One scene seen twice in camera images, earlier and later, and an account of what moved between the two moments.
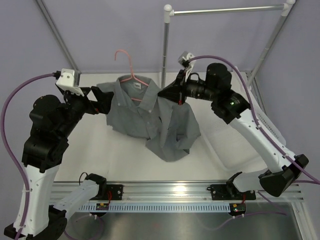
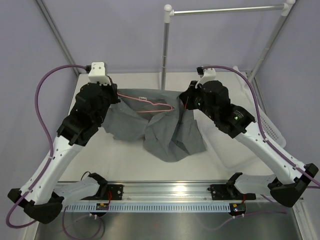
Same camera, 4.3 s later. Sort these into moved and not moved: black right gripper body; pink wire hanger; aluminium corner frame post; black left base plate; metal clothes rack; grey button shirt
Moved: pink wire hanger; black right gripper body; grey button shirt
Not moved: aluminium corner frame post; metal clothes rack; black left base plate
